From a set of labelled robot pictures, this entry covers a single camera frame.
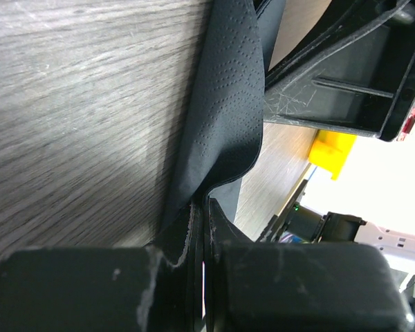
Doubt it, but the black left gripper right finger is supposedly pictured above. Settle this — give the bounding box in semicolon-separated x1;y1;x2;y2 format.
205;199;415;331

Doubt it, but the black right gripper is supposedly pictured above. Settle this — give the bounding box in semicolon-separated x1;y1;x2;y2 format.
264;1;415;142

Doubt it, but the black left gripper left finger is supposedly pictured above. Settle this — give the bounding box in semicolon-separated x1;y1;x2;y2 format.
0;203;203;331

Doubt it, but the dark blue paper napkin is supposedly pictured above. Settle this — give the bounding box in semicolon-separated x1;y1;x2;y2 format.
161;1;286;228

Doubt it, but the yellow plastic bin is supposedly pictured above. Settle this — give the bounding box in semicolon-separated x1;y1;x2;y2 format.
308;130;357;181

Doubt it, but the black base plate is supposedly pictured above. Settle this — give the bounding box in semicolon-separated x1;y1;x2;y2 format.
257;179;308;243

